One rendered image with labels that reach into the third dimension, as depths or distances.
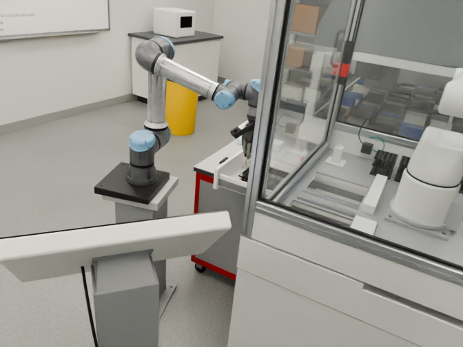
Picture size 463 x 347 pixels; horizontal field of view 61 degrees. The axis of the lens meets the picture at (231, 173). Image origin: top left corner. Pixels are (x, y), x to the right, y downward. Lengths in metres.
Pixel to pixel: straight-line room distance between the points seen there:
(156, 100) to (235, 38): 4.95
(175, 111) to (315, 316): 3.40
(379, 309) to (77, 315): 1.64
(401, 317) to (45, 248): 1.00
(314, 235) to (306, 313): 0.31
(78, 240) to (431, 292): 0.94
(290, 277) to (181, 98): 3.30
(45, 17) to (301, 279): 4.04
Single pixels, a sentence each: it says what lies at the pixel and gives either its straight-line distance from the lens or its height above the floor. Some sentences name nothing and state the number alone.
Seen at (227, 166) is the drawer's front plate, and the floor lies 0.91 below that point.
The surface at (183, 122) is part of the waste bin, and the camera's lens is 4.53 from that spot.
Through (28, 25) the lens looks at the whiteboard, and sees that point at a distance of 4.70.
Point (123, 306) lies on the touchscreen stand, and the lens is 1.08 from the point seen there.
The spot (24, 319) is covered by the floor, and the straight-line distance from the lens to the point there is 2.48.
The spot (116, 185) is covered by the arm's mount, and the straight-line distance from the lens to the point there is 1.93.
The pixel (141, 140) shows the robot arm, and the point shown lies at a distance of 1.84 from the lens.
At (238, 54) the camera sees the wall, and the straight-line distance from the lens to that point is 6.75.
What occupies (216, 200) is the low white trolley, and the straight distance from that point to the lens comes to 2.22.
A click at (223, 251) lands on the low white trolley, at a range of 2.38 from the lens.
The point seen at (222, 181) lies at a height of 0.86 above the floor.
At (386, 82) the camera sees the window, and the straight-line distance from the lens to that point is 1.06.
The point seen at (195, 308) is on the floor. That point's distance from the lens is 2.41.
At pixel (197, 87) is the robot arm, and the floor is 1.30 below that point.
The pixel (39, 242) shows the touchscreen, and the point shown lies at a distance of 0.95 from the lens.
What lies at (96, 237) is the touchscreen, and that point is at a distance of 0.94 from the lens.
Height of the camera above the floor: 1.74
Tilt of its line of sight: 27 degrees down
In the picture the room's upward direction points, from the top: 6 degrees clockwise
